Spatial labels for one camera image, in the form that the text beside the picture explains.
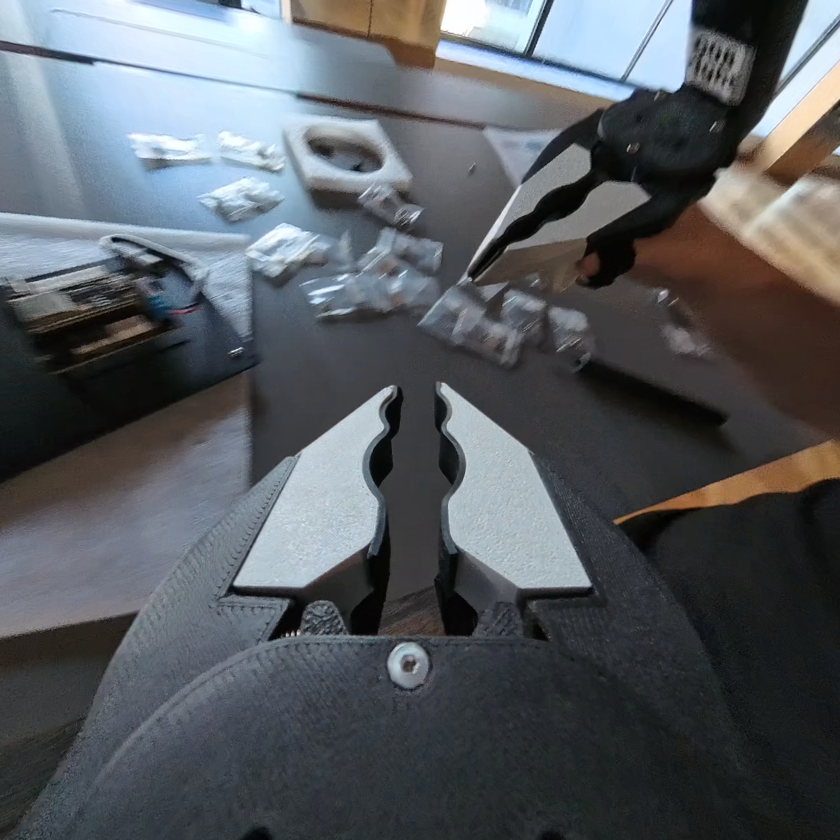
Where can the printed instruction sheet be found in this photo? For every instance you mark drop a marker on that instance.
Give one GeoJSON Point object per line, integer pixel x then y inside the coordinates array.
{"type": "Point", "coordinates": [518, 151]}

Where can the wooden cabinet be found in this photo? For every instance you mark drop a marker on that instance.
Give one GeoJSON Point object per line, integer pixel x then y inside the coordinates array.
{"type": "Point", "coordinates": [394, 26]}

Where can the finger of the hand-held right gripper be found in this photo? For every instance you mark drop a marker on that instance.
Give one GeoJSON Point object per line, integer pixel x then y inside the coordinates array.
{"type": "Point", "coordinates": [548, 184]}
{"type": "Point", "coordinates": [558, 256]}

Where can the white foam sheet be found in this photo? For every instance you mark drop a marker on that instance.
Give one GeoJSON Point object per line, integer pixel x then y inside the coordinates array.
{"type": "Point", "coordinates": [131, 525]}

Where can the pile of clear parts bags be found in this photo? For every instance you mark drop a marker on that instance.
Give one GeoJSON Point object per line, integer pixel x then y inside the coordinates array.
{"type": "Point", "coordinates": [472, 328]}

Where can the blue toy robot arm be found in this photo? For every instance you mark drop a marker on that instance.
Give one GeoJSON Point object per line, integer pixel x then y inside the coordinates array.
{"type": "Point", "coordinates": [216, 354]}

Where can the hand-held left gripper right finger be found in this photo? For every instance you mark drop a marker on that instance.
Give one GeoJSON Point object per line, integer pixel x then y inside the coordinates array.
{"type": "Point", "coordinates": [518, 525]}

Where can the large window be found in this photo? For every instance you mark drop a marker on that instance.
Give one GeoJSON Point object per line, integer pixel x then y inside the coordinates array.
{"type": "Point", "coordinates": [590, 33]}

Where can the controller circuit board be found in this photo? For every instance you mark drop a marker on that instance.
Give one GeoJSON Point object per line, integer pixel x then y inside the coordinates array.
{"type": "Point", "coordinates": [79, 308]}

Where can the person's right hand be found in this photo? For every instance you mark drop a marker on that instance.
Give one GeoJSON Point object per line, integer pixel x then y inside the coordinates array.
{"type": "Point", "coordinates": [587, 268]}

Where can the white foam block with hole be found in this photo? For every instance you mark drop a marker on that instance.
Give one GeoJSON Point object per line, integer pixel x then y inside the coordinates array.
{"type": "Point", "coordinates": [341, 187]}

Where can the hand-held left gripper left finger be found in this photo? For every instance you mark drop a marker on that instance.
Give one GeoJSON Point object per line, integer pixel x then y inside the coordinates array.
{"type": "Point", "coordinates": [308, 525]}

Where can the dark grey desk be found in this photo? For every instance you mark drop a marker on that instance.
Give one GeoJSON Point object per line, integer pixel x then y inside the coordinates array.
{"type": "Point", "coordinates": [328, 367]}

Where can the black screwdriver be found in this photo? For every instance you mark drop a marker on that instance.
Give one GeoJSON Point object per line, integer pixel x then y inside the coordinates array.
{"type": "Point", "coordinates": [656, 394]}

